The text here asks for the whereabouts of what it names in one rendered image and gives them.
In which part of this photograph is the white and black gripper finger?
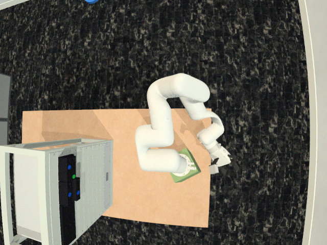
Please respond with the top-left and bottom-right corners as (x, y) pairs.
(218, 166), (226, 175)
(228, 155), (239, 171)

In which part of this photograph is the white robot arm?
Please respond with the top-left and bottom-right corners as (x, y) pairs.
(135, 73), (224, 176)

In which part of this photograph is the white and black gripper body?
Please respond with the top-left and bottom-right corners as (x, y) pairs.
(209, 146), (231, 167)

